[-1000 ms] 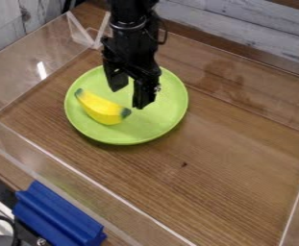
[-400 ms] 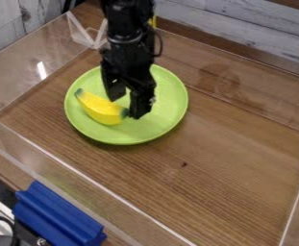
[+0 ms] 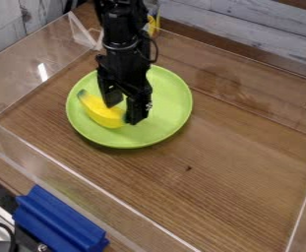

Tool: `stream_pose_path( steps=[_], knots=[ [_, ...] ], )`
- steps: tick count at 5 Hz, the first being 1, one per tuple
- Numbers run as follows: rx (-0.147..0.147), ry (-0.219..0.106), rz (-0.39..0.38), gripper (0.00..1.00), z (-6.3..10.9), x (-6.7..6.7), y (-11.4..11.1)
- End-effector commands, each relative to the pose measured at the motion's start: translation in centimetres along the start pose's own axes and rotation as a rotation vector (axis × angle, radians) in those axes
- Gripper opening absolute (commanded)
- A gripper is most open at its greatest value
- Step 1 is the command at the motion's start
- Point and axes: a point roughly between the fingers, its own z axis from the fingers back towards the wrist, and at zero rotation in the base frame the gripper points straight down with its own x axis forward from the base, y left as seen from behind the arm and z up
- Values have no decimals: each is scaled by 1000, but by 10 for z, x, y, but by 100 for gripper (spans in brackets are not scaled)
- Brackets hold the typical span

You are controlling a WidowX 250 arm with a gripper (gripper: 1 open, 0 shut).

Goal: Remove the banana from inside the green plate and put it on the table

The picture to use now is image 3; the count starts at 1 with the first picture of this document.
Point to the green round plate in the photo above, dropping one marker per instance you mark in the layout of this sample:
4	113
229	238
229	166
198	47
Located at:
168	117

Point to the blue plastic clamp block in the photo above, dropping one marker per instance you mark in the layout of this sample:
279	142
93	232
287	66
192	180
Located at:
57	225

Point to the yellow toy banana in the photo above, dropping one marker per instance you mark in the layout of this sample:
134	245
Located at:
109	117

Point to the yellow labelled tin can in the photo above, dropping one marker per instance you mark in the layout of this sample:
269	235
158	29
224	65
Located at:
153	26

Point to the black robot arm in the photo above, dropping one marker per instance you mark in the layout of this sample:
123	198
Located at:
123	18

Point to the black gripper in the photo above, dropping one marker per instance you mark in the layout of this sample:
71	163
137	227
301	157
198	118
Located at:
122	72

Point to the clear acrylic enclosure wall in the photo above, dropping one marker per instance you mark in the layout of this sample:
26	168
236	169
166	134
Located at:
221	188

